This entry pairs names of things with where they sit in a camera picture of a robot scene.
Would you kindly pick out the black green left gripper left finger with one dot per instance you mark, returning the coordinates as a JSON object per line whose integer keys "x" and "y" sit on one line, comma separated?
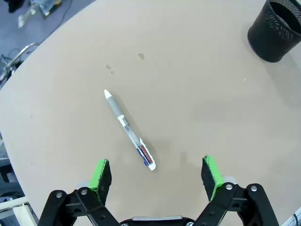
{"x": 101, "y": 186}

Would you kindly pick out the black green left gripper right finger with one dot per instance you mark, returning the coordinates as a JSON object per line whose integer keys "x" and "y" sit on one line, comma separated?
{"x": 211, "y": 179}

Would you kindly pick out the metal chair frame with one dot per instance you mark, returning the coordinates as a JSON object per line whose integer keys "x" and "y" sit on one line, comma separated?
{"x": 21, "y": 53}

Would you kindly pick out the white metal floor stand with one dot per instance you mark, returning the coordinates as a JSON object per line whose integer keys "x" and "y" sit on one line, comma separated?
{"x": 35, "y": 11}

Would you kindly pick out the white grey multicolour pen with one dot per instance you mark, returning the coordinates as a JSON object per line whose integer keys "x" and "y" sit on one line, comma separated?
{"x": 115, "y": 108}

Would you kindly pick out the black mesh pen holder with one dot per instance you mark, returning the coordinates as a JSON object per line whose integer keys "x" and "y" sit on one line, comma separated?
{"x": 268, "y": 40}

